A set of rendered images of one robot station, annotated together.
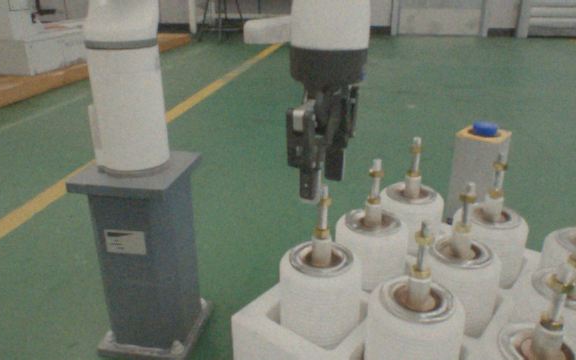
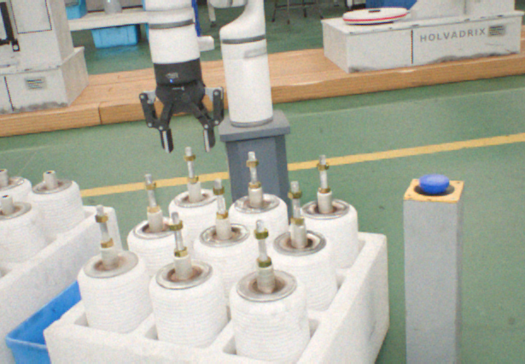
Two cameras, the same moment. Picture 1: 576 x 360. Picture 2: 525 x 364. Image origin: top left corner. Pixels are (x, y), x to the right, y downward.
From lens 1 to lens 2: 109 cm
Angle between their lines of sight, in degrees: 70
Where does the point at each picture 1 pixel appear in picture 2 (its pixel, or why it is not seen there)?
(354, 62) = (159, 70)
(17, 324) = not seen: hidden behind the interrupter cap
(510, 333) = (125, 254)
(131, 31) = (227, 33)
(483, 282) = (197, 253)
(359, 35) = (159, 55)
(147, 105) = (236, 80)
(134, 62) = (229, 52)
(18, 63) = not seen: outside the picture
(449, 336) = (131, 245)
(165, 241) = (236, 173)
